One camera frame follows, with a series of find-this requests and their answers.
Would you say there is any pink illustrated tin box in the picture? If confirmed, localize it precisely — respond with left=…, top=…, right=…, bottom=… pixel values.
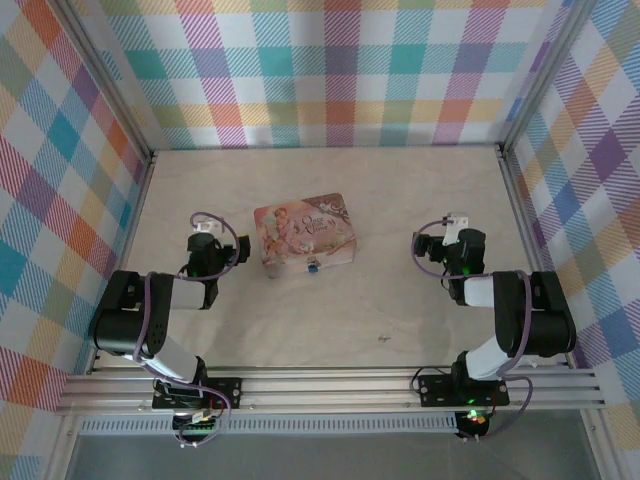
left=253, top=192, right=360, bottom=281

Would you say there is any green terminal connector board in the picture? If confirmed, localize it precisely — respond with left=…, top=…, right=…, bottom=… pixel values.
left=171, top=408, right=222, bottom=437

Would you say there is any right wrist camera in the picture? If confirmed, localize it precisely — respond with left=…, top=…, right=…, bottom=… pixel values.
left=443, top=213, right=470, bottom=246

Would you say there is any aluminium side rail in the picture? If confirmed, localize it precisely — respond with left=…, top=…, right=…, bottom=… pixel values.
left=85, top=149, right=159, bottom=376
left=497, top=144, right=576, bottom=369

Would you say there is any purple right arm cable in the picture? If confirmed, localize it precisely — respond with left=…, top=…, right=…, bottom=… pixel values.
left=410, top=215, right=534, bottom=444

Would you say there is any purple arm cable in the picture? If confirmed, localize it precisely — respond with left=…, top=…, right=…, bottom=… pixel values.
left=130, top=212, right=251, bottom=449
left=410, top=215, right=534, bottom=444

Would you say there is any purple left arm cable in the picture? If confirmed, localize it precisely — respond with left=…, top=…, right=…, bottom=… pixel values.
left=130, top=212, right=251, bottom=449

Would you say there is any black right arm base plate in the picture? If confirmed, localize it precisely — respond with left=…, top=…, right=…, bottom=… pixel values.
left=417, top=372, right=511, bottom=408

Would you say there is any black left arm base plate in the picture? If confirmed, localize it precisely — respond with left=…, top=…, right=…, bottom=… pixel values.
left=151, top=377, right=245, bottom=410

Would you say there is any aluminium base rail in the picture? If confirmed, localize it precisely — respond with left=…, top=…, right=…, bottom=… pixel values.
left=53, top=367, right=607, bottom=415

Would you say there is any grey slotted cable duct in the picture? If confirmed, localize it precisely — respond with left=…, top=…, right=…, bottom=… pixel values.
left=78, top=412, right=460, bottom=436

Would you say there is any aluminium frame post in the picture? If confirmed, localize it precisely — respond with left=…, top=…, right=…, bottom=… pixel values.
left=62, top=0, right=157, bottom=161
left=499, top=0, right=599, bottom=151

